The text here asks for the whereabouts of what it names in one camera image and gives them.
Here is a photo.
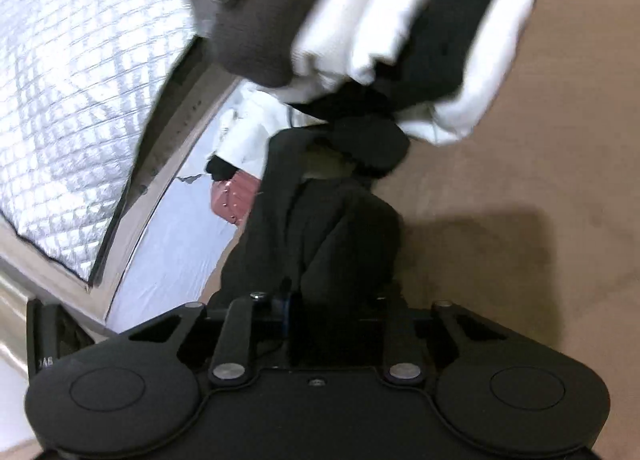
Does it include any white bed sheet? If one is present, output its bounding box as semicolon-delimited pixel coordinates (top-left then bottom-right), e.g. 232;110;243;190
106;83;318;332

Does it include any silver quilted storage bag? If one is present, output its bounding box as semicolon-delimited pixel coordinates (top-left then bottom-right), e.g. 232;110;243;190
1;0;194;280

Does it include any white and black folded garment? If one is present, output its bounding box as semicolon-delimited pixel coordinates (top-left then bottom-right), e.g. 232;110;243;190
199;0;548;147

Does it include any black garment with white stripe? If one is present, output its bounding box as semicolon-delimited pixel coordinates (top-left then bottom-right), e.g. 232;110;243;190
208;120;410;309

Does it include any red patterned item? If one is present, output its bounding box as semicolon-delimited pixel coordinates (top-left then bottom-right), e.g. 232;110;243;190
210;170;260;226

